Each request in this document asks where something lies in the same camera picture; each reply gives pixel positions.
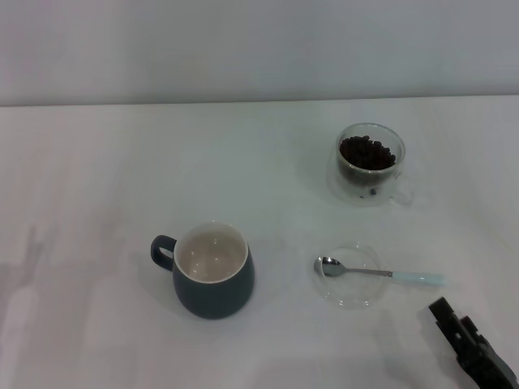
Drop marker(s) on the double-wall glass cup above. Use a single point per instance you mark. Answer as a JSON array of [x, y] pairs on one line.
[[344, 186]]

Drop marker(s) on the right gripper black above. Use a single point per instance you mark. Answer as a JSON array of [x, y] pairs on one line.
[[488, 370]]

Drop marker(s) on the dark grey ceramic mug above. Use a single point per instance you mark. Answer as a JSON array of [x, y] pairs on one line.
[[211, 300]]

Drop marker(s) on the clear glass saucer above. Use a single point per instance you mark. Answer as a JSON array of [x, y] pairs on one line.
[[348, 293]]

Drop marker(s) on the brown coffee bean pile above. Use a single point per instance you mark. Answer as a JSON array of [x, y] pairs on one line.
[[365, 156]]

